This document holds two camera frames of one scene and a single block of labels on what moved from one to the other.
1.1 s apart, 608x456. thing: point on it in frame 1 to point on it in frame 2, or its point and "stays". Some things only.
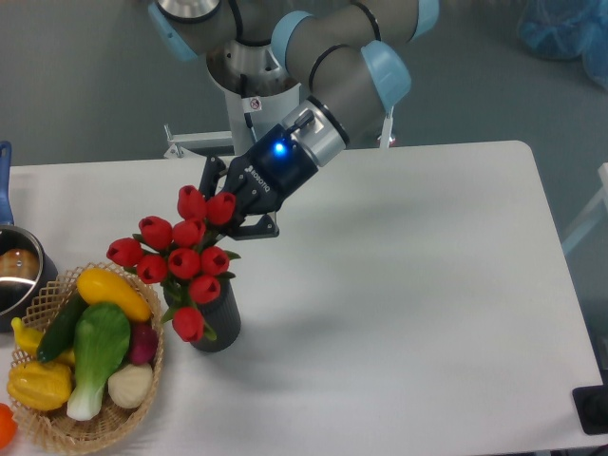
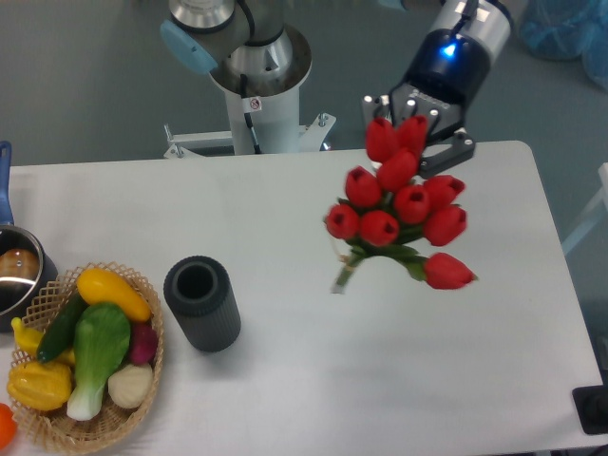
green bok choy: x=103 y=336 stays
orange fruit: x=9 y=427 stays
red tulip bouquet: x=180 y=254 to x=386 y=209
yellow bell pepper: x=40 y=385 stays
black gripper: x=261 y=180 to x=447 y=69
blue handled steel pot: x=26 y=262 stays
